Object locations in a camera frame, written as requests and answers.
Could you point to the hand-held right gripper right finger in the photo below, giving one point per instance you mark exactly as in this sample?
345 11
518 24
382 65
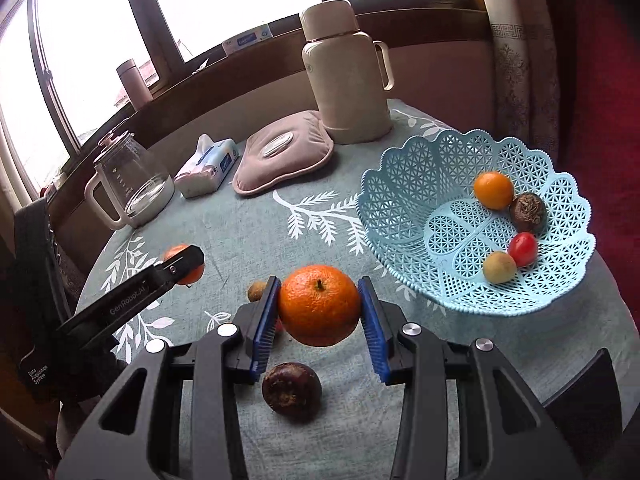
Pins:
374 330

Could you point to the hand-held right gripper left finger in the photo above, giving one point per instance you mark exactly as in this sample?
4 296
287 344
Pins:
265 330

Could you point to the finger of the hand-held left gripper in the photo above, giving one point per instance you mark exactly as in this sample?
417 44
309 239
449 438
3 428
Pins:
186 260

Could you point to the dark orange tangerine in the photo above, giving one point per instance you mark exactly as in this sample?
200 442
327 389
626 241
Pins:
194 276

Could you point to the brown kiwi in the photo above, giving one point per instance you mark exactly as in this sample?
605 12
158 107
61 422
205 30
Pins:
256 290

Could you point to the bumpy tangerine with stem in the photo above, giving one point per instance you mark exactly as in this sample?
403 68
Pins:
319 305

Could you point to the large dark mangosteen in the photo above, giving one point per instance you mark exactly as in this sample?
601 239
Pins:
291 394

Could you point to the brown longan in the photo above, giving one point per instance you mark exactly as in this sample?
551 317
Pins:
499 267

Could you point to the light blue plastic basket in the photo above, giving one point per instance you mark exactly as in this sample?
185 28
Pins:
450 185

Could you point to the large smooth orange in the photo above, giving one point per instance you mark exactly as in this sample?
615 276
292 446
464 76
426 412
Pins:
494 190

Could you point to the small dark mangosteen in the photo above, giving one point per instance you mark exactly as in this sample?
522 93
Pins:
527 212

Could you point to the white blue tissue pack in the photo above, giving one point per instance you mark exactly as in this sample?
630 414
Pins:
207 165

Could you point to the pink hot water bag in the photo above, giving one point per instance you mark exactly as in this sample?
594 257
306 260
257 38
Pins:
282 152

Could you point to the pink tumbler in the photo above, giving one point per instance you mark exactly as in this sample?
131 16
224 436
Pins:
134 85

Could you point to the black tablet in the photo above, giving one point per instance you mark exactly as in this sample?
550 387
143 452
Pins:
582 400

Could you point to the blue white box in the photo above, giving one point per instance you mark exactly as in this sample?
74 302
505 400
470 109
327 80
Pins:
245 40

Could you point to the cream thermos jug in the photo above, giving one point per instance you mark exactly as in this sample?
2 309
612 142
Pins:
345 75

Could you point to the patterned beige curtain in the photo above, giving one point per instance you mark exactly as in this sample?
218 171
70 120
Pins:
520 60

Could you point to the red quilt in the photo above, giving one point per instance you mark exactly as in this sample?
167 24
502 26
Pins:
600 110

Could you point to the brown wooden window frame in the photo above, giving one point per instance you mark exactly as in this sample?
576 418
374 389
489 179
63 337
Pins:
135 5

